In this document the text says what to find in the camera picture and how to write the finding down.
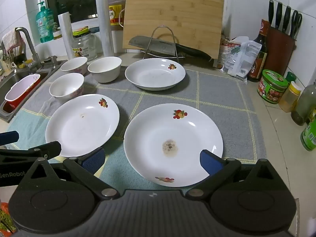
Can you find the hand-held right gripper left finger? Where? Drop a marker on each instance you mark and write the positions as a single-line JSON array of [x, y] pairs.
[[93, 160]]

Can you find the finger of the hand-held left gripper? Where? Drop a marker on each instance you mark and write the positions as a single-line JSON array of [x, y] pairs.
[[9, 137], [53, 148]]

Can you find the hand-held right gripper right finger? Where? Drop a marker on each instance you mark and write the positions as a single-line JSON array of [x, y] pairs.
[[209, 163]]

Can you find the white plate with fruit print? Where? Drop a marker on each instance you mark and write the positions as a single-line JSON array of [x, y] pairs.
[[160, 128], [153, 75], [79, 126]]

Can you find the white bowl with pink flowers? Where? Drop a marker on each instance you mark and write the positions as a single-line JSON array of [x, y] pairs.
[[105, 71], [74, 65], [65, 86]]

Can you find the grey checked dish mat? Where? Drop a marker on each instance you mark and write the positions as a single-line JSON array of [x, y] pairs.
[[217, 118]]

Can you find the red and white drain basket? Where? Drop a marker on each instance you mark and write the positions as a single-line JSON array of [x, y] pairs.
[[19, 88]]

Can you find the steel sink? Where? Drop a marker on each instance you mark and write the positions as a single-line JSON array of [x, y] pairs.
[[17, 74]]

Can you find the steel sink knob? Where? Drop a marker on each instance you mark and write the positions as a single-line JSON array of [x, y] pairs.
[[53, 59]]

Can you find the steel faucet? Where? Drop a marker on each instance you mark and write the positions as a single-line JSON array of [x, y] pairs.
[[32, 49]]

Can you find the pale cloth on faucet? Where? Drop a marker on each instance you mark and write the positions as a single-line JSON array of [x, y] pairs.
[[11, 40]]

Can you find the green-lidded jar red label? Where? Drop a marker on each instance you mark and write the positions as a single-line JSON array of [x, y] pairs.
[[271, 88]]

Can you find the yellow-capped amber bottle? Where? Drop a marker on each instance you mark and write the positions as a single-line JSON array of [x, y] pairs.
[[288, 98]]

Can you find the green plastic bottle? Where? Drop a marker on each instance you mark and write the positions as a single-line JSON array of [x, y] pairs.
[[309, 135]]

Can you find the glass jar with green lid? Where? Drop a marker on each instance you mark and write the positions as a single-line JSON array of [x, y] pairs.
[[84, 47]]

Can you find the white plastic pouch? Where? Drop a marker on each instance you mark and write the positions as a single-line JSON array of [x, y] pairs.
[[244, 61]]

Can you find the dark sauce bottle red cap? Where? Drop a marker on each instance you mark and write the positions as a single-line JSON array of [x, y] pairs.
[[259, 64]]

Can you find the dark glass bottle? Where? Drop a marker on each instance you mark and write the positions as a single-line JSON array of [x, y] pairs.
[[305, 103]]

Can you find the red printed food bag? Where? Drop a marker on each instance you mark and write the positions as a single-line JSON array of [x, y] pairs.
[[226, 51]]

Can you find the short plastic wrap roll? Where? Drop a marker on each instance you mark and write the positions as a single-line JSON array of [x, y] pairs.
[[65, 34]]

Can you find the green dish soap bottle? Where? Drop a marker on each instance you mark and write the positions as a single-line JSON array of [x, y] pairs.
[[44, 24]]

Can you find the green-capped bottle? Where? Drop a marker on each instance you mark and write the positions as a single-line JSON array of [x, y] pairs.
[[290, 76]]

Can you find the brown knife block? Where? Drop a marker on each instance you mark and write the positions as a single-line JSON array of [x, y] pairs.
[[279, 54]]

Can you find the tall plastic wrap roll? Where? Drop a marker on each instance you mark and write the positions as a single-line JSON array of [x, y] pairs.
[[105, 24]]

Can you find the brown liquid jug yellow label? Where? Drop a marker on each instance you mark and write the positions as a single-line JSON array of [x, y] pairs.
[[114, 14]]

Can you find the dark window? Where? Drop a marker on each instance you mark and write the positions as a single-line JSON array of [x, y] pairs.
[[74, 0]]

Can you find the bamboo cutting board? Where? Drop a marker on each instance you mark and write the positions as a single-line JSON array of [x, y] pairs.
[[172, 12]]

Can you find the black scissors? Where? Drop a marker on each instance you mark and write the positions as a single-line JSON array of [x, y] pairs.
[[296, 22]]

